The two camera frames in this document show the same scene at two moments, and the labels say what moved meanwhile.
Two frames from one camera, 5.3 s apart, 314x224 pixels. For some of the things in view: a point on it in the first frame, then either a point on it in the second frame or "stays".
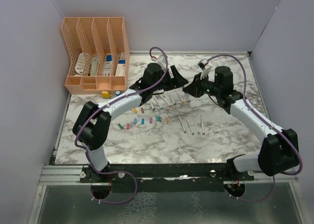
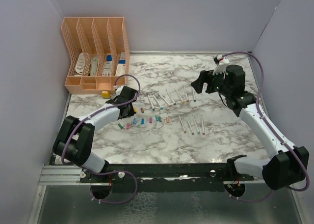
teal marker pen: x=198 y=131 stays
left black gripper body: x=168 y=83 to x=131 y=111
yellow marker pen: x=181 y=99 stays
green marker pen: x=173 y=102 stays
